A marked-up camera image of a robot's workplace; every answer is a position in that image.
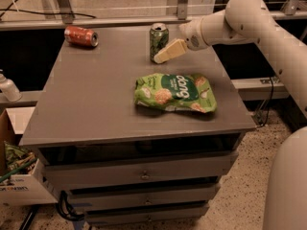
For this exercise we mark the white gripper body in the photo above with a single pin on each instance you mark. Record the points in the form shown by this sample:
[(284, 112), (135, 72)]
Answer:
[(191, 33)]

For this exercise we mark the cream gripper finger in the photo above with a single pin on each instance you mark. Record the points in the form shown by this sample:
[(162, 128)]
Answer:
[(173, 49)]

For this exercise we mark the green soda can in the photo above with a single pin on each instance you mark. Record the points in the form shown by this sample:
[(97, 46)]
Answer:
[(159, 37)]

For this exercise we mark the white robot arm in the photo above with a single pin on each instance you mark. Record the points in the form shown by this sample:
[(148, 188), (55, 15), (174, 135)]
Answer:
[(245, 21)]

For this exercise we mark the red coke can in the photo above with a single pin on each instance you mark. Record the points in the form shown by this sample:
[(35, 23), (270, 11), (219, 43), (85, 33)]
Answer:
[(81, 36)]

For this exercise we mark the green snack chip bag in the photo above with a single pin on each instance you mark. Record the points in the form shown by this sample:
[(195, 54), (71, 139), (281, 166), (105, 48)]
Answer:
[(171, 92)]

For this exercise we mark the grey drawer cabinet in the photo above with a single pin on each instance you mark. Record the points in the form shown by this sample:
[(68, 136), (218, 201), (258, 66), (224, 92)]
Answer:
[(119, 162)]

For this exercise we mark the white plastic bottle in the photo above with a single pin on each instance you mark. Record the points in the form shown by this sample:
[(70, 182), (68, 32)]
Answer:
[(9, 89)]

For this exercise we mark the white cardboard box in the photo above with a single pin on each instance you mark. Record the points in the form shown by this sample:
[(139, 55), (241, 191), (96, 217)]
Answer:
[(28, 188)]

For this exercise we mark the metal frame rail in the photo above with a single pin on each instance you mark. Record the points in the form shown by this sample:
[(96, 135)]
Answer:
[(120, 22)]

